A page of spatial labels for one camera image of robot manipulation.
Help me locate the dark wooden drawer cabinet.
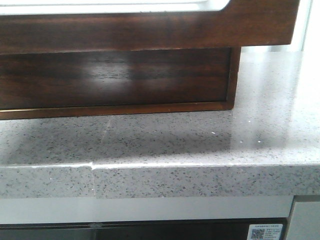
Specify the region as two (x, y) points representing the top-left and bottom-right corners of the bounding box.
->
(0, 46), (242, 120)

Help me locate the black appliance under counter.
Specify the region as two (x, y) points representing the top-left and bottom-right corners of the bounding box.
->
(0, 218), (287, 240)

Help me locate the QR code sticker label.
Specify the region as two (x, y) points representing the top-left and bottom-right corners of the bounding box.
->
(247, 224), (284, 240)

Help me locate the grey cabinet door panel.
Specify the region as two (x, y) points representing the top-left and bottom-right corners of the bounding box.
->
(286, 195), (320, 240)

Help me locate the white tray on cabinet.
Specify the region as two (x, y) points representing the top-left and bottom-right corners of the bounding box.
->
(0, 0), (230, 16)

